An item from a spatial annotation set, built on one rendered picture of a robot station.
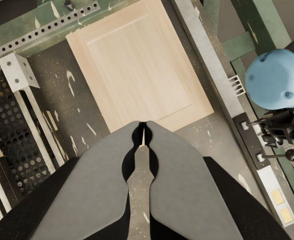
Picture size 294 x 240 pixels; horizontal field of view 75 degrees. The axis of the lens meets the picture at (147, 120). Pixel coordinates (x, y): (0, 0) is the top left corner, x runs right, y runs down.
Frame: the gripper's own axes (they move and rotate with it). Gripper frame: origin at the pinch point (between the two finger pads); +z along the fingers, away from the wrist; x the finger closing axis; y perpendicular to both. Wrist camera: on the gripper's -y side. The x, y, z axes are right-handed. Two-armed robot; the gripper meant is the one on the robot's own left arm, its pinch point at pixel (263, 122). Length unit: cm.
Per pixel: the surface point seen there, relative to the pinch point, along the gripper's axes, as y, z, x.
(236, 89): -2.3, 11.4, -12.5
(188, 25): 5.0, 7.9, -40.1
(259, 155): 3.1, 5.9, 11.1
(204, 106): 11.5, 10.1, -11.9
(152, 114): 29.7, 10.5, -17.3
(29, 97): 65, 5, -40
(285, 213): 2.8, 8.0, 33.5
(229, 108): 4.7, 7.9, -7.5
